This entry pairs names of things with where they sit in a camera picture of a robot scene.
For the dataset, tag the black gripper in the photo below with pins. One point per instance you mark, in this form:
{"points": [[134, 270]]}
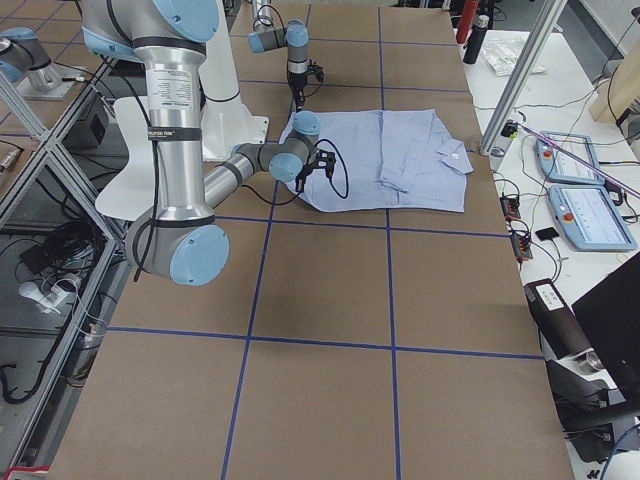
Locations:
{"points": [[306, 170], [297, 84]]}

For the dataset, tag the light blue striped shirt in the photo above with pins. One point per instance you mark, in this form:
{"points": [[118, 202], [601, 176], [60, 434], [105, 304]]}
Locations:
{"points": [[393, 159]]}

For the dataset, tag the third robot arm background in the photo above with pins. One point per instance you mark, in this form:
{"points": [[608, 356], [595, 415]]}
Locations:
{"points": [[25, 62]]}

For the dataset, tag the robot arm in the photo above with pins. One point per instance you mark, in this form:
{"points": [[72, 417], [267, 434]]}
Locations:
{"points": [[176, 237], [270, 32]]}

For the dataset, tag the white plastic chair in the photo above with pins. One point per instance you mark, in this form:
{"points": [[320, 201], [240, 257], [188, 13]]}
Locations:
{"points": [[130, 193]]}

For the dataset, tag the black water bottle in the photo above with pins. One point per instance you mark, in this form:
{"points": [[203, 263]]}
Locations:
{"points": [[475, 39]]}

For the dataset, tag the red water bottle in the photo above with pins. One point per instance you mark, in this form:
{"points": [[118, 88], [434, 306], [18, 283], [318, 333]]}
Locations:
{"points": [[466, 19]]}

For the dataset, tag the lower blue teach pendant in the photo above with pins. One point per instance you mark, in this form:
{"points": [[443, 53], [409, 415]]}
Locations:
{"points": [[589, 219]]}

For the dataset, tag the black monitor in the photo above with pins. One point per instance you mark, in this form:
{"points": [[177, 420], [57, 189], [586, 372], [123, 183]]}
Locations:
{"points": [[608, 314]]}

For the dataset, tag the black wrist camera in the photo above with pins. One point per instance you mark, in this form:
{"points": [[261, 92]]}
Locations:
{"points": [[325, 160], [316, 70]]}

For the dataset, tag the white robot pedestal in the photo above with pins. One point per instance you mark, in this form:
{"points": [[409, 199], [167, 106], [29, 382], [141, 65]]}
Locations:
{"points": [[226, 121]]}

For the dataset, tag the aluminium frame post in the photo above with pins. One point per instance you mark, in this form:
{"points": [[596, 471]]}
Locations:
{"points": [[535, 42]]}

